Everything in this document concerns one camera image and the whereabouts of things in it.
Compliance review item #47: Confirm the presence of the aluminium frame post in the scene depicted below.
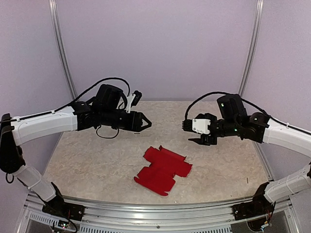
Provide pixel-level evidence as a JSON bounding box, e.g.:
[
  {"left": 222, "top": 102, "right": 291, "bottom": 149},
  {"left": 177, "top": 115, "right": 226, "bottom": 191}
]
[
  {"left": 48, "top": 0, "right": 78, "bottom": 100},
  {"left": 238, "top": 0, "right": 264, "bottom": 97}
]

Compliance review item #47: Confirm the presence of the left aluminium frame post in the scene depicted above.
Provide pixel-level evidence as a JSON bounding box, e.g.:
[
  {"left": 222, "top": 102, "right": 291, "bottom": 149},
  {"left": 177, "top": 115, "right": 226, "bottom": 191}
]
[{"left": 48, "top": 0, "right": 78, "bottom": 100}]

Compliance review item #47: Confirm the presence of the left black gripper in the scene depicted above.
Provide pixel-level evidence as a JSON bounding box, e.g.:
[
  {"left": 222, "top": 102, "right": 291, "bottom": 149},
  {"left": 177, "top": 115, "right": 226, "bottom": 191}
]
[{"left": 101, "top": 108, "right": 152, "bottom": 132}]

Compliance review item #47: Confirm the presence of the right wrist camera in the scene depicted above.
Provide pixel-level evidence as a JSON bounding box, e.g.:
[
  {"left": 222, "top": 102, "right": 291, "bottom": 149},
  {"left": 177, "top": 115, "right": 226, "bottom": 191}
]
[{"left": 182, "top": 119, "right": 211, "bottom": 134}]

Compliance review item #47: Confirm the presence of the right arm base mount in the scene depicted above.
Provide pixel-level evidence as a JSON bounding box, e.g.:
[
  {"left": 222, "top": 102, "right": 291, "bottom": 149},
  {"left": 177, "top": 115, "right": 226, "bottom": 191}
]
[{"left": 232, "top": 201, "right": 274, "bottom": 220}]

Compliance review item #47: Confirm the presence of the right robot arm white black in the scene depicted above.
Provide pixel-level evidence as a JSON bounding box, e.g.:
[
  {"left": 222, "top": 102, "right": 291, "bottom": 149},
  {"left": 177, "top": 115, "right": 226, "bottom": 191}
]
[{"left": 182, "top": 92, "right": 311, "bottom": 216}]

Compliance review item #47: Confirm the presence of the small green circuit board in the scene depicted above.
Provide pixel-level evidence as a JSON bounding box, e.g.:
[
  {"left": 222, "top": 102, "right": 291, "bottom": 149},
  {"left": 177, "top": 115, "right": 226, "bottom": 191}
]
[{"left": 57, "top": 220, "right": 69, "bottom": 229}]

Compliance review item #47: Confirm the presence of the red paper box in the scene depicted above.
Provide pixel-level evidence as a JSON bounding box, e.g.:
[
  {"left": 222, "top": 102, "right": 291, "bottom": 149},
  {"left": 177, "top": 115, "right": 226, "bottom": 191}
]
[{"left": 134, "top": 146, "right": 192, "bottom": 196}]

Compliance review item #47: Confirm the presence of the front aluminium rail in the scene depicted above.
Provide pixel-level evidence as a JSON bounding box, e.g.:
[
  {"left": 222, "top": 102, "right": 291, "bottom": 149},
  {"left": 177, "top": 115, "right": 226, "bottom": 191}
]
[{"left": 13, "top": 193, "right": 302, "bottom": 233}]

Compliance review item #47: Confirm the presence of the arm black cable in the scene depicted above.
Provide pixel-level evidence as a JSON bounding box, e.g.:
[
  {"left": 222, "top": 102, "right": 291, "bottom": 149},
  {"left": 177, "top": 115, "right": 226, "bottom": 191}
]
[
  {"left": 184, "top": 91, "right": 311, "bottom": 136},
  {"left": 0, "top": 77, "right": 131, "bottom": 139}
]

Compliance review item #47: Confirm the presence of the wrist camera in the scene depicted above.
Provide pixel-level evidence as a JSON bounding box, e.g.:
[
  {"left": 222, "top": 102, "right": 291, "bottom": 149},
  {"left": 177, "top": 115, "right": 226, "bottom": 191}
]
[
  {"left": 182, "top": 119, "right": 211, "bottom": 134},
  {"left": 125, "top": 90, "right": 142, "bottom": 113}
]

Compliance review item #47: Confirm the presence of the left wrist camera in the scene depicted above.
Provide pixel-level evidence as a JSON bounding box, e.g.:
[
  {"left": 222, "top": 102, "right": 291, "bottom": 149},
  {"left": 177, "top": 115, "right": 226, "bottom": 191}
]
[{"left": 125, "top": 90, "right": 142, "bottom": 113}]

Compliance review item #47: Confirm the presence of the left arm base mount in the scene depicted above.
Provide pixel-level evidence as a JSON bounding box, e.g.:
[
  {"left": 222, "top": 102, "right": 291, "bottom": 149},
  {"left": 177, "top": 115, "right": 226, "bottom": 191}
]
[{"left": 42, "top": 202, "right": 85, "bottom": 221}]

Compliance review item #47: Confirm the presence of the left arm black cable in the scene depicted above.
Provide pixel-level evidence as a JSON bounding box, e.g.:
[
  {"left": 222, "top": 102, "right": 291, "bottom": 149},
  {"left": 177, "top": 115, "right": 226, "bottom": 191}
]
[{"left": 0, "top": 77, "right": 131, "bottom": 139}]

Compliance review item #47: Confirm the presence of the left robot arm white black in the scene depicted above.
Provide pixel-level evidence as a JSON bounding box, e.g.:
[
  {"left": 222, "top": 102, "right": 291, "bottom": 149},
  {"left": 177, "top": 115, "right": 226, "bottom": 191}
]
[{"left": 0, "top": 84, "right": 152, "bottom": 216}]

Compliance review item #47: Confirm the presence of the right aluminium frame post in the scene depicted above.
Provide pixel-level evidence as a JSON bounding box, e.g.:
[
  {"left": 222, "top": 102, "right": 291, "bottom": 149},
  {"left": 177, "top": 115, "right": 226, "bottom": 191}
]
[{"left": 238, "top": 0, "right": 264, "bottom": 97}]

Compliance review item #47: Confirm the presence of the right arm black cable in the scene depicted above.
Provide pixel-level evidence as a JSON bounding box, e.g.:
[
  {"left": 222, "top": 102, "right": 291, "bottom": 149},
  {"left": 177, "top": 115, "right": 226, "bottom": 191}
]
[{"left": 184, "top": 91, "right": 311, "bottom": 136}]

